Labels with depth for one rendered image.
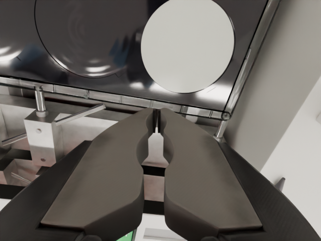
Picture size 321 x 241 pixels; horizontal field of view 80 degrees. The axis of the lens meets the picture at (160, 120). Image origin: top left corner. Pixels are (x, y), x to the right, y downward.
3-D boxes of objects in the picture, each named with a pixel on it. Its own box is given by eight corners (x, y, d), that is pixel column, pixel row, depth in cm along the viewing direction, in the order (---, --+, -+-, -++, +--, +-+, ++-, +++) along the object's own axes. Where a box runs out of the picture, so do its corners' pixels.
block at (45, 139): (35, 108, 27) (22, 120, 24) (60, 112, 27) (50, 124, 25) (42, 152, 31) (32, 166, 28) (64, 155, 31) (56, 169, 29)
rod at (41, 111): (35, 82, 24) (28, 86, 23) (47, 83, 24) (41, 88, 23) (40, 114, 26) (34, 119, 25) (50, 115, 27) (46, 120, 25)
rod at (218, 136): (220, 112, 27) (223, 117, 25) (230, 114, 27) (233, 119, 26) (209, 138, 29) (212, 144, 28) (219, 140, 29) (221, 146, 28)
